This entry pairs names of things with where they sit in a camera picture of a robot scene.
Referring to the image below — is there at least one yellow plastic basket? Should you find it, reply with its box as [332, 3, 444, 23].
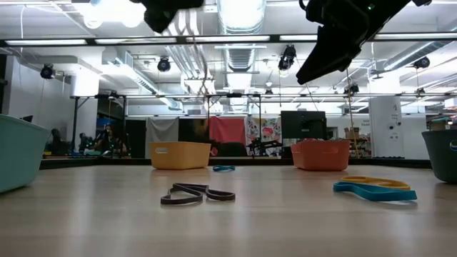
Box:
[149, 141, 212, 171]

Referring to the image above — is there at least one orange plastic basket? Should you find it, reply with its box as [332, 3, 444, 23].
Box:
[291, 138, 351, 172]

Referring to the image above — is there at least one seated person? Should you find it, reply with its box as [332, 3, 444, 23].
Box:
[95, 124, 126, 157]

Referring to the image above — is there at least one cardboard box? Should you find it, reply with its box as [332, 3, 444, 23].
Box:
[343, 127, 361, 141]

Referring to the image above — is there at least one red cloth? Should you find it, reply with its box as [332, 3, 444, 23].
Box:
[209, 116, 247, 146]

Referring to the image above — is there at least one floral patterned cloth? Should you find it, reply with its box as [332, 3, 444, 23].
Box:
[244, 116, 283, 143]

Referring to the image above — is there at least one light green plastic basket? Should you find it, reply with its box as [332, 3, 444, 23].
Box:
[0, 114, 51, 193]

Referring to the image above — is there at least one grey cloth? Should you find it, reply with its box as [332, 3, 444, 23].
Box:
[145, 116, 180, 159]

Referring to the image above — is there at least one tan hanging cable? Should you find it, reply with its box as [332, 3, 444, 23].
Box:
[345, 69, 361, 158]

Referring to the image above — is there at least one black aluminium table frame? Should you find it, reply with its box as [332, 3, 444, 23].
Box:
[39, 158, 433, 170]

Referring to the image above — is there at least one white pillar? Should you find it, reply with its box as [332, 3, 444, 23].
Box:
[368, 96, 406, 159]

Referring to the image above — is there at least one dark teal plastic basket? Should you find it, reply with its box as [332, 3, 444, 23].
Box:
[421, 128, 457, 184]

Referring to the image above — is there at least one silver round air duct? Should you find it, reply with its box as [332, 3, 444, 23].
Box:
[216, 0, 268, 111]

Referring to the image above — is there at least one black monitor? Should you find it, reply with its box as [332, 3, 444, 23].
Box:
[280, 110, 328, 141]

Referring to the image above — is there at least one yellow rubber band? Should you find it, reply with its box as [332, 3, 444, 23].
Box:
[341, 175, 411, 191]

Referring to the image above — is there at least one dark grey rubber band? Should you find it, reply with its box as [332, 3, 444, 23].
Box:
[160, 183, 236, 206]

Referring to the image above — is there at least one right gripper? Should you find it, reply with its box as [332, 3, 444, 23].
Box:
[295, 0, 411, 86]

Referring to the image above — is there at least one black rig light bar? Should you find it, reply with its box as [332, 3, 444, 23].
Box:
[0, 34, 457, 49]

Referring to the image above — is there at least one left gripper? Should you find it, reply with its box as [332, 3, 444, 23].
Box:
[130, 0, 205, 34]

